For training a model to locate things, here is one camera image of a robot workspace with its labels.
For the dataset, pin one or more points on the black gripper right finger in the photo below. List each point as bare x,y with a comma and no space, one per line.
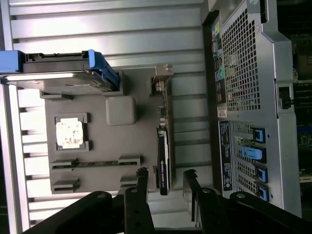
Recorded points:
209,212

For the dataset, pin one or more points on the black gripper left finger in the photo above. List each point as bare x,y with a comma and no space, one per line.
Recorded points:
136,209

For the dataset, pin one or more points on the green loose RAM stick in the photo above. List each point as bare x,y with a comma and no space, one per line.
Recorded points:
97,164

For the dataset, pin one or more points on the grey plastic parts rack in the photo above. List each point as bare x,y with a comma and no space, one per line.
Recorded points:
97,146

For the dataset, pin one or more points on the silver CPU chip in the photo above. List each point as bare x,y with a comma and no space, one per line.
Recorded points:
70,134

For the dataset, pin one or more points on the grey metal PC case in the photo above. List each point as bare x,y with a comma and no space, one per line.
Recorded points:
243,73

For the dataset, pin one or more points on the hard disk in blue caddy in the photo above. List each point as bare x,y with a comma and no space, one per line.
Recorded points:
53,80

